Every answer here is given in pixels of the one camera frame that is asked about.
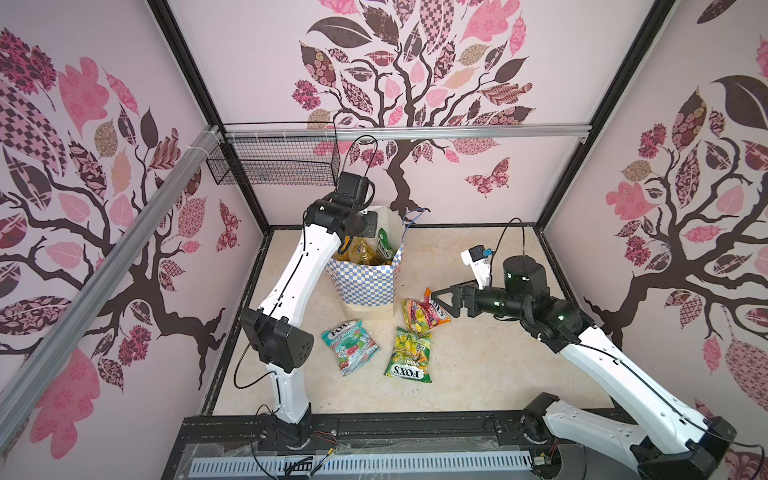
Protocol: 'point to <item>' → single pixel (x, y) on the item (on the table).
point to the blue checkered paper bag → (370, 289)
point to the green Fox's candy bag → (410, 356)
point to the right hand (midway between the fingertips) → (443, 289)
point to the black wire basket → (276, 153)
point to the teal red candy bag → (352, 345)
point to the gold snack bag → (363, 250)
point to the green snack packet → (384, 244)
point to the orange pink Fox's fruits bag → (423, 316)
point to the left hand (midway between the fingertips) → (364, 226)
